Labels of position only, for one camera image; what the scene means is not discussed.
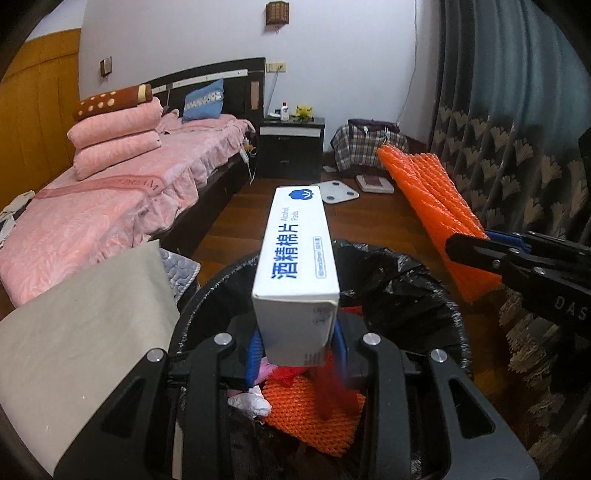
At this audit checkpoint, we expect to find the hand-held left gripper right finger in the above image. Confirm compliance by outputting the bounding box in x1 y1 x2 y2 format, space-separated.
334 314 541 480

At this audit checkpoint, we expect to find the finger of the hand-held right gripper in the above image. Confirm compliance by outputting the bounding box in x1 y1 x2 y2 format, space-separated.
485 231 591 256
445 233 523 278

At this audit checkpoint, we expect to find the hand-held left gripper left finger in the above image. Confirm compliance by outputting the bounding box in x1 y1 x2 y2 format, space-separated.
54 329 265 480

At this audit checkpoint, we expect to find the white tissue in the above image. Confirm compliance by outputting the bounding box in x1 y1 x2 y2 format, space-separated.
227 385 273 420

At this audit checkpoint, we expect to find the red cloth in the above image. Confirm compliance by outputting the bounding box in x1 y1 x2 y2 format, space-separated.
270 302 368 422

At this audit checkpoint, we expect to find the orange foam mesh sheet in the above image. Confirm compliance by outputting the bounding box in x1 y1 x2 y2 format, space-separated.
377 143 503 304
260 374 367 459

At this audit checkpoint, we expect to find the black-bagged trash bin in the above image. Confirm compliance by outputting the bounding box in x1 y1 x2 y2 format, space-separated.
168 239 472 480

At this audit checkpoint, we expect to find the white cardboard box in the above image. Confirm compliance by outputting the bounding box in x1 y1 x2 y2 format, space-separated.
251 185 343 368

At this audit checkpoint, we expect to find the grey quilted mat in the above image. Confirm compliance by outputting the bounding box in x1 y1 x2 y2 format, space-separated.
159 248 202 306

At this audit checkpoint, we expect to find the pink book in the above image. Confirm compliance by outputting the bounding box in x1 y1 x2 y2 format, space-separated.
355 174 396 195

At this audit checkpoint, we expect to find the patterned curtain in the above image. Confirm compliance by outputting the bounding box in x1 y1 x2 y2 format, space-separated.
427 0 591 462

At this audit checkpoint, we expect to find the white bathroom scale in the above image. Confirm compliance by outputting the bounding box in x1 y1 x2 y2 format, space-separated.
310 179 360 205

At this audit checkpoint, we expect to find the plaid bag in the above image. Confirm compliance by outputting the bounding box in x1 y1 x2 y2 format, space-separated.
333 119 410 172

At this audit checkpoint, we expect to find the bed with pink bedspread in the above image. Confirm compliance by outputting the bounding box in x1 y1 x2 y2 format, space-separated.
0 113 256 308

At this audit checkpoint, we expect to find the dark nightstand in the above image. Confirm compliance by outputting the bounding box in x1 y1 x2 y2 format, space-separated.
257 116 326 182

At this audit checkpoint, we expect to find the pink pillow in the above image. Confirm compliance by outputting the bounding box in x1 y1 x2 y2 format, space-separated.
73 130 163 181
66 96 164 150

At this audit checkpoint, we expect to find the blue cushion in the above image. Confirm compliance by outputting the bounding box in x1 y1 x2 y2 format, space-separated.
181 78 226 125

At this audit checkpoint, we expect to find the dark wooden headboard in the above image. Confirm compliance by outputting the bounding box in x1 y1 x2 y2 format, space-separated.
145 56 267 135

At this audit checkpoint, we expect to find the pile of clothes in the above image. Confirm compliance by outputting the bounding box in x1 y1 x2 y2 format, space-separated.
0 191 37 246

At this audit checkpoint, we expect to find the brown polka-dot bolster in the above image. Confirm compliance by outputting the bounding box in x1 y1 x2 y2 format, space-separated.
75 83 153 122

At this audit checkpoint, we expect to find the wooden wardrobe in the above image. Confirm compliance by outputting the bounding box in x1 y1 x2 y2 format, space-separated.
0 28 84 209

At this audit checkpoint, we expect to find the white charger cable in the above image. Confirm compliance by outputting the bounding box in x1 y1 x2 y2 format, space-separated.
239 131 260 186

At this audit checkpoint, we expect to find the large wooden wall lamp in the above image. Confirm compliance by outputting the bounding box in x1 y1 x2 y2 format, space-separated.
266 0 290 29

